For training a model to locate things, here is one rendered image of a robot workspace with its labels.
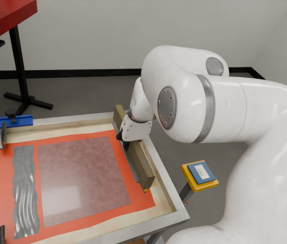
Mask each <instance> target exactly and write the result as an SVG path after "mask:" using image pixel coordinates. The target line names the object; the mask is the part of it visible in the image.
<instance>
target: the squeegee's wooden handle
mask: <svg viewBox="0 0 287 244"><path fill-rule="evenodd" d="M124 116H125V111H124V109H123V107H122V105H116V106H115V108H114V114H113V120H114V121H115V122H116V125H117V127H118V130H119V131H120V128H121V124H122V121H123V119H124ZM128 154H129V156H130V158H131V161H132V163H133V165H134V168H135V170H136V173H137V175H138V178H139V180H140V185H141V188H142V190H145V189H148V188H150V187H151V185H152V183H153V181H154V179H155V175H154V173H153V170H152V168H151V166H150V164H149V162H148V160H147V158H146V156H145V154H144V152H143V150H142V147H141V145H140V143H139V141H138V140H134V141H129V147H128Z"/></svg>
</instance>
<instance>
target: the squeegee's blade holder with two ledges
mask: <svg viewBox="0 0 287 244"><path fill-rule="evenodd" d="M112 125H113V127H114V130H115V132H116V135H117V134H118V133H119V130H118V127H117V125H116V122H115V121H114V122H112ZM119 142H120V145H121V147H122V150H123V152H124V155H125V157H126V160H127V162H128V165H129V168H130V170H131V173H132V175H133V178H134V180H135V183H139V182H140V180H139V178H138V175H137V173H136V170H135V168H134V165H133V163H132V161H131V158H130V156H129V154H128V151H126V150H125V149H124V148H123V142H122V141H121V140H119Z"/></svg>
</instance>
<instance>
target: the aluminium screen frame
mask: <svg viewBox="0 0 287 244"><path fill-rule="evenodd" d="M113 114H114V112H106V113H95V114H85V115H75V116H64V117H54V118H44V119H34V120H33V125H31V126H22V127H13V128H7V129H6V134H14V133H23V132H31V131H40V130H48V129H57V128H66V127H74V126H83V125H91V124H100V123H109V122H113V121H114V120H113ZM141 145H142V147H143V149H144V152H145V154H146V156H147V158H148V160H149V162H150V165H151V167H152V169H153V171H154V173H155V175H156V178H157V180H158V182H159V184H160V186H161V188H162V190H163V192H164V194H165V197H166V199H167V201H168V203H169V205H170V207H171V210H172V213H170V214H167V215H163V216H160V217H157V218H154V219H151V220H148V221H145V222H142V223H138V224H136V225H133V226H130V227H126V228H123V229H120V230H116V231H113V232H110V233H107V234H104V235H101V236H98V237H95V238H91V239H89V240H86V241H83V242H79V243H76V244H127V243H129V242H132V241H135V240H137V239H140V238H143V237H146V236H149V235H152V234H155V233H157V232H160V231H163V230H166V229H169V228H172V227H175V226H178V225H181V224H183V223H186V222H187V221H188V220H189V219H190V216H189V214H188V212H187V211H186V209H185V207H184V205H183V203H182V201H181V199H180V197H179V195H178V193H177V191H176V189H175V187H174V185H173V183H172V181H171V179H170V177H169V175H168V173H167V171H166V169H165V167H164V165H163V163H162V161H161V159H160V157H159V155H158V153H157V151H156V149H155V147H154V145H153V143H152V141H151V139H150V137H148V138H146V139H142V141H141Z"/></svg>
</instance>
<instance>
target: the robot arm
mask: <svg viewBox="0 0 287 244"><path fill-rule="evenodd" d="M152 121H159V123H160V125H161V127H162V129H163V130H164V132H165V133H166V134H167V135H168V136H169V137H170V138H172V139H173V140H175V141H178V142H182V143H230V142H243V143H245V144H246V145H247V149H246V150H245V151H244V153H243V154H242V155H241V156H240V158H239V159H238V160H237V162H236V163H235V165H234V167H233V169H232V171H231V173H230V175H229V178H228V181H227V185H226V193H225V207H224V213H223V217H222V218H221V220H220V221H219V222H217V223H215V224H213V225H206V226H199V227H193V228H188V229H184V230H181V231H178V232H177V233H175V234H174V235H172V236H171V237H170V238H169V240H168V241H167V242H166V244H287V85H284V84H281V83H277V82H273V81H269V80H262V79H255V78H245V77H231V76H229V68H228V66H227V63H226V62H225V60H224V59H223V58H222V57H221V56H219V55H218V54H216V53H214V52H211V51H208V50H203V49H194V48H187V47H179V46H158V47H156V48H154V49H152V50H151V51H150V52H149V53H148V55H147V56H146V58H145V60H144V62H143V66H142V70H141V77H140V78H138V79H137V80H136V82H135V85H134V90H133V94H132V98H131V102H130V106H129V108H128V110H125V116H124V119H123V121H122V124H121V128H120V132H119V133H118V134H117V136H116V139H117V140H121V141H122V142H123V148H124V149H125V150H126V151H128V147H129V141H134V140H138V141H139V142H141V141H142V139H146V138H148V137H149V135H150V131H151V126H152Z"/></svg>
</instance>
